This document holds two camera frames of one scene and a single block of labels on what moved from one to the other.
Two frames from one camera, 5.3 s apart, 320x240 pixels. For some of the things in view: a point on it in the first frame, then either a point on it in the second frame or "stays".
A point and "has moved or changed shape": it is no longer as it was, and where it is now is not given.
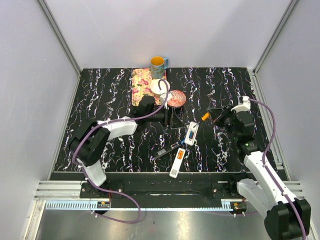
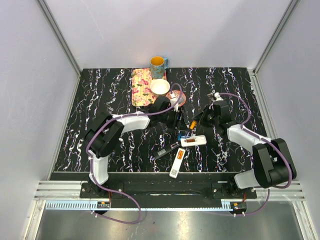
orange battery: x=205 y=117 has moved or changed shape
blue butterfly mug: x=158 y=64 stays
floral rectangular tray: x=141 y=80 stays
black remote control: x=166 y=149 stays
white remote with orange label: x=177 y=162 stays
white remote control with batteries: x=191 y=133 → x=193 y=140
